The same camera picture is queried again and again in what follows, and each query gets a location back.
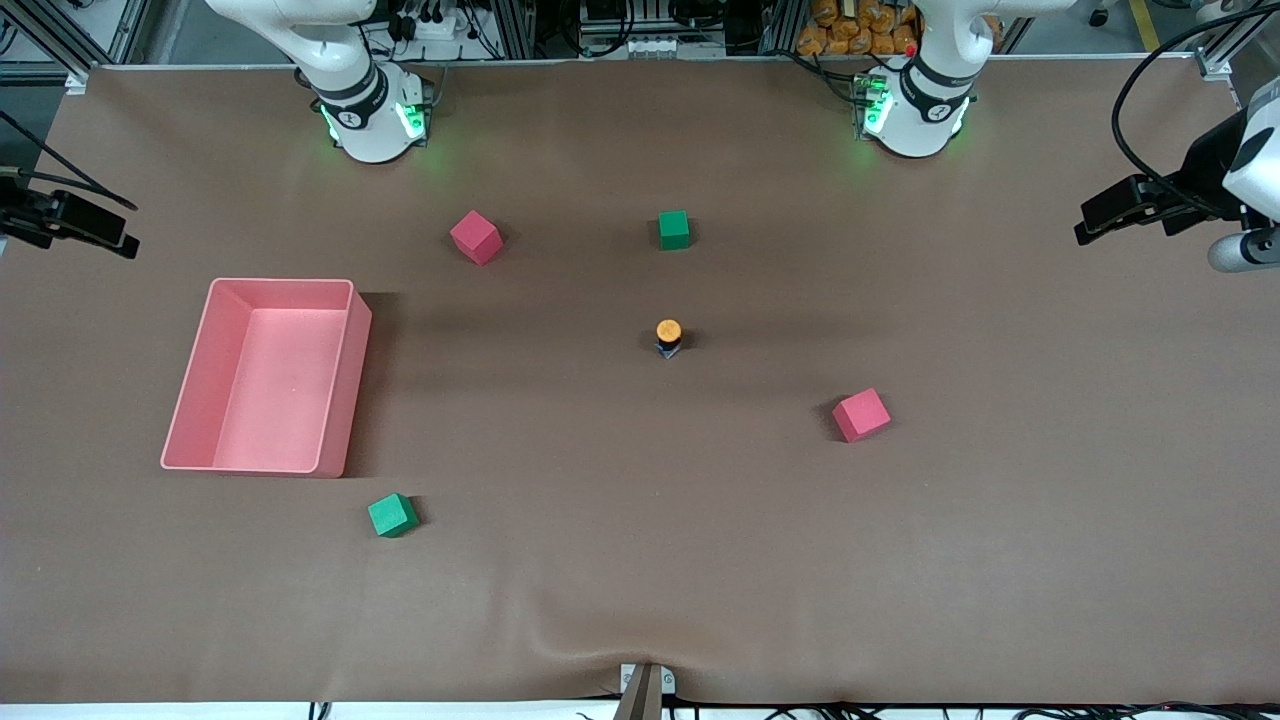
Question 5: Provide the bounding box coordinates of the brown table mat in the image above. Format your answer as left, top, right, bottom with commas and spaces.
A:
0, 55, 1280, 706

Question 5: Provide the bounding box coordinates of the white power strip with plugs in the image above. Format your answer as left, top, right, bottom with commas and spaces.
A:
385, 0, 476, 43

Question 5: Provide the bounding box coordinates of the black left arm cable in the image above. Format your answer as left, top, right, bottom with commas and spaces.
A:
1110, 3, 1280, 193

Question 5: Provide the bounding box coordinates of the pink foam cube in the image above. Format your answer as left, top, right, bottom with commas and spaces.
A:
449, 209, 505, 267
832, 387, 893, 444

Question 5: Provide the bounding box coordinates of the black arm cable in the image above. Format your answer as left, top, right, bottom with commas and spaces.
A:
1110, 3, 1280, 193
0, 110, 139, 213

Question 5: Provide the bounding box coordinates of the pink plastic tray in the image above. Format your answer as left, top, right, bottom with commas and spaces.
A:
160, 278, 373, 479

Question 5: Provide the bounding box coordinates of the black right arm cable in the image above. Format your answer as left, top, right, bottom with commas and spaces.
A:
0, 110, 139, 213

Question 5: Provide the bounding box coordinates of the bag of orange items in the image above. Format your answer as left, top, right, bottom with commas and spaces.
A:
795, 0, 919, 58

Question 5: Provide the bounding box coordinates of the aluminium frame profile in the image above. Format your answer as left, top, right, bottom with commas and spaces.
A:
1165, 0, 1280, 83
0, 0, 151, 96

